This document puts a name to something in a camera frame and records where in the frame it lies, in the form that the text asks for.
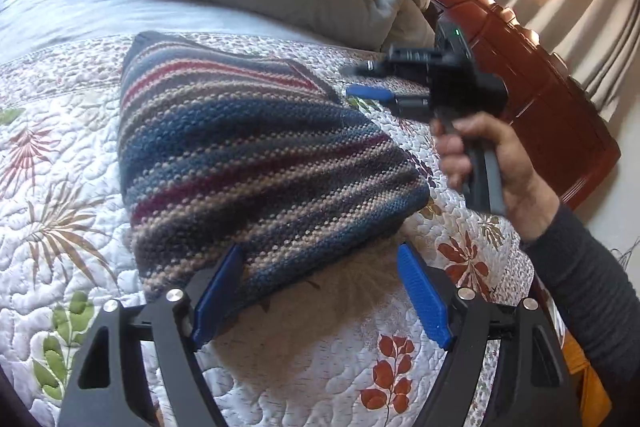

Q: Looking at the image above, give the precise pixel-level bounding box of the person's right forearm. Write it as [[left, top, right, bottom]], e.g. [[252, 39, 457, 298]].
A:
[[520, 203, 640, 390]]

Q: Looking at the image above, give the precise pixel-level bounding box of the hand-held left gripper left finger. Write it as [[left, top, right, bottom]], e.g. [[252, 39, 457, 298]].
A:
[[57, 244, 246, 427]]

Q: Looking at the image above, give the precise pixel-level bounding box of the person's right hand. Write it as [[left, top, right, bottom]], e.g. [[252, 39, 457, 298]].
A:
[[431, 111, 564, 244]]

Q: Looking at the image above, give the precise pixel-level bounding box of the striped knit sweater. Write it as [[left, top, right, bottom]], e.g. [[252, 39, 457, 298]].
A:
[[117, 31, 432, 323]]

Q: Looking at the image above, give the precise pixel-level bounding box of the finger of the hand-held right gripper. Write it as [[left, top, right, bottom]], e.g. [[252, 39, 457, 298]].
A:
[[345, 84, 434, 118], [339, 56, 399, 76]]

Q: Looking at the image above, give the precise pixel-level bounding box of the wooden headboard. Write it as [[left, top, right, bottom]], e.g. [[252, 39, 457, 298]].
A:
[[350, 0, 622, 212]]

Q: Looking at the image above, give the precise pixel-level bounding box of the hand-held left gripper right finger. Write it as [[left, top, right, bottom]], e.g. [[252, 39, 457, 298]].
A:
[[396, 241, 586, 427]]

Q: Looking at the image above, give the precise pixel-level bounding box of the floral quilted bedspread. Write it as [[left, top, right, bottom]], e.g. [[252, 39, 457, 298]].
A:
[[0, 0, 566, 427]]

